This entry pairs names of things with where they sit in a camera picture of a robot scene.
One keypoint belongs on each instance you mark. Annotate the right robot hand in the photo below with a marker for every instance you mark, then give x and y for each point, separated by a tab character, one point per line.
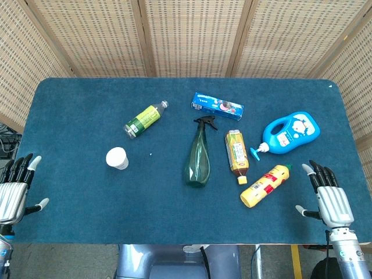
334	200

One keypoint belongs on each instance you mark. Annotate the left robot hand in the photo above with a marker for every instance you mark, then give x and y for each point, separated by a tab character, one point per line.
11	197

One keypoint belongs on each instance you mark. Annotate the white paper cup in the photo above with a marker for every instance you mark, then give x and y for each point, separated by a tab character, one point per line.
117	158

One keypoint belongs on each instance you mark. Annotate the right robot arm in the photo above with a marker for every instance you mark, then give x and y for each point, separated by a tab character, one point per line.
350	253

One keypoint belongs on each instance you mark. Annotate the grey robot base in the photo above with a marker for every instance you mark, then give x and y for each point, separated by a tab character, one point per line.
177	261

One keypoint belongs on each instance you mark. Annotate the yellow squeeze bottle red label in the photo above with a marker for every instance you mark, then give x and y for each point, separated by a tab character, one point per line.
266	186

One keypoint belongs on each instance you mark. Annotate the black round object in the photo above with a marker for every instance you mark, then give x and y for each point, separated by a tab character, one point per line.
325	270

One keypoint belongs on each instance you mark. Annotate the yellow floor tape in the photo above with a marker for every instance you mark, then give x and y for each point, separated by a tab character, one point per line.
296	261

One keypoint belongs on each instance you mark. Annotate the blue pump detergent bottle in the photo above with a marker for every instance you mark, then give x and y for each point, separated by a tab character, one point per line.
290	132

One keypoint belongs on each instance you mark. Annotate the yellow tea bottle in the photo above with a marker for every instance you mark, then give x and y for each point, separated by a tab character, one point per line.
236	154

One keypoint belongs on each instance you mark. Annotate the green spray bottle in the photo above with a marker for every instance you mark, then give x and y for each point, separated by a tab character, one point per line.
199	157

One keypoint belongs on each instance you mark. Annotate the blue cookie box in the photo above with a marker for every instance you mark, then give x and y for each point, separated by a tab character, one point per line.
217	106

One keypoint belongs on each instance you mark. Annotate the blue table mat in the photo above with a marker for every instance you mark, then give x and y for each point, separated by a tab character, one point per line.
186	162

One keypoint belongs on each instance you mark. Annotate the clear bottle with green label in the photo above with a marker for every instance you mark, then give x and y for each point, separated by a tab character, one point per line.
144	118

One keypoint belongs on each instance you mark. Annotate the woven bamboo folding screen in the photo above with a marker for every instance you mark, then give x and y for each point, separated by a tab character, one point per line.
186	37

